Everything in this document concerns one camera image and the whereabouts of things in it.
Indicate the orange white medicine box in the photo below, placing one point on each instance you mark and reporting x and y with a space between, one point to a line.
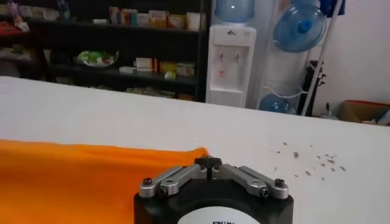
175 21

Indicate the orange t-shirt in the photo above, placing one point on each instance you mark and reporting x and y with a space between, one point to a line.
76 182

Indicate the pink medicine box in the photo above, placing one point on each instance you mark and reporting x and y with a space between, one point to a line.
113 15

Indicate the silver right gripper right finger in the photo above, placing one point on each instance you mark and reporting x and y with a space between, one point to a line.
240 178

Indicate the blue water jug with label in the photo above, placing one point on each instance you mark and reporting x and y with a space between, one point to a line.
234 10

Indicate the small white medicine box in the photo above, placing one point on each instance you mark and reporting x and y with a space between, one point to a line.
127 69

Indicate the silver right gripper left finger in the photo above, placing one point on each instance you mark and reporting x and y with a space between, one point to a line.
179 178

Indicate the small dark crumbs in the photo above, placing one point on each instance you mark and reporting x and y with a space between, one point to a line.
296 155

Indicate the white paper cup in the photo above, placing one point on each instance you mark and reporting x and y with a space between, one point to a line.
195 21

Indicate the black item hanging on rack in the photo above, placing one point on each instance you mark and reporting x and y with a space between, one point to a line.
310 91

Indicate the white water dispenser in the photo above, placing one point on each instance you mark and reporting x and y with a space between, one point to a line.
230 79

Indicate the black shelf unit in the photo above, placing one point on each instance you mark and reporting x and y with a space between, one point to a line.
137 42

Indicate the bowl of green packets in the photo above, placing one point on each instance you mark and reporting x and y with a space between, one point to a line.
97 58

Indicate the pink drink bottle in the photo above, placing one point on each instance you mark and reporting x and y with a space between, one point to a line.
13 7

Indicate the small green medicine box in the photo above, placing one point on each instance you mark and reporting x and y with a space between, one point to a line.
170 75

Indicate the yellow green medicine box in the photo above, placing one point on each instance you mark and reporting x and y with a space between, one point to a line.
168 66

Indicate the yellow orange medicine box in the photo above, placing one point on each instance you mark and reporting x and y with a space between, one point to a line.
157 19

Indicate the red orange medicine box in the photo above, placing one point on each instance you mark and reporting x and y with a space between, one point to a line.
127 16

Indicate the cardboard box with red rim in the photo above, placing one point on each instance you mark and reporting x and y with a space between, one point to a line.
356 111

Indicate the teal white medicine box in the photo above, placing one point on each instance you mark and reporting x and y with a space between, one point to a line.
140 19

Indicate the white red medicine box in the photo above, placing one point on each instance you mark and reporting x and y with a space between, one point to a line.
145 64

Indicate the pale medicine box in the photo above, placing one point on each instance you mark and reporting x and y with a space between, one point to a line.
186 68

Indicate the blue drink bottle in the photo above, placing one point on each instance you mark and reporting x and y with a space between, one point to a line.
64 9

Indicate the dark blue cloth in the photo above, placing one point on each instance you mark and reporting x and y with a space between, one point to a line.
332 7

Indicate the white metal jug rack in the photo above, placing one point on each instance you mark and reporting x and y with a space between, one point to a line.
329 36

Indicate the flat white medicine box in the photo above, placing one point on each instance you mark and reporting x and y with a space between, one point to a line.
100 21

